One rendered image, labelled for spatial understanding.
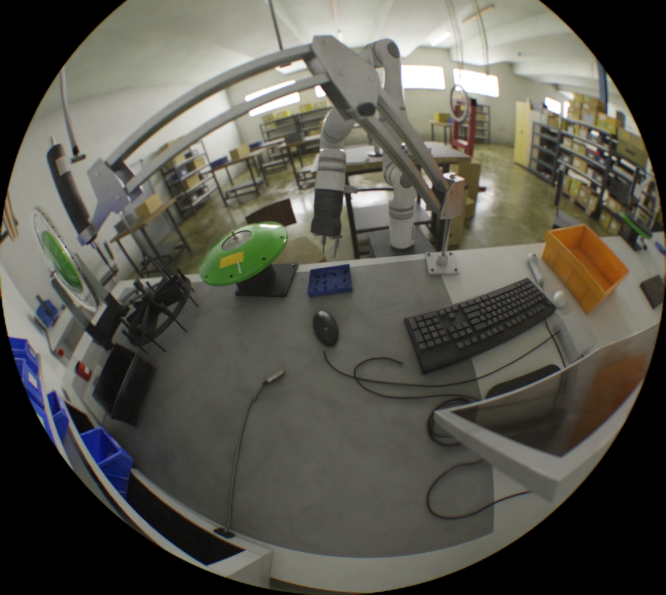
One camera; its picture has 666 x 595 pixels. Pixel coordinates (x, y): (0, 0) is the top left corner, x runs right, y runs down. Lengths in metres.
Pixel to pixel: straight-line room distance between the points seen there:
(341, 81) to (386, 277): 0.51
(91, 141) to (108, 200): 5.51
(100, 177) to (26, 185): 4.97
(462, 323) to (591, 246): 0.81
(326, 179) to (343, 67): 0.28
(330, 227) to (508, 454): 0.51
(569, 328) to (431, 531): 0.54
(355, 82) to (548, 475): 0.43
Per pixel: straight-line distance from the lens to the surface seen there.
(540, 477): 0.17
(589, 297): 0.82
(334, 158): 0.52
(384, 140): 0.38
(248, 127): 10.27
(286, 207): 1.46
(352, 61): 0.35
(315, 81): 0.33
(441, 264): 0.67
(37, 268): 5.02
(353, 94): 0.34
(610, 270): 1.12
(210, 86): 0.31
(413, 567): 0.54
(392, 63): 0.69
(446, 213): 0.54
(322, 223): 0.53
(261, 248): 0.59
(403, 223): 0.77
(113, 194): 0.36
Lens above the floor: 1.36
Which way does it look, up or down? 39 degrees down
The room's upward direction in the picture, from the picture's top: 13 degrees counter-clockwise
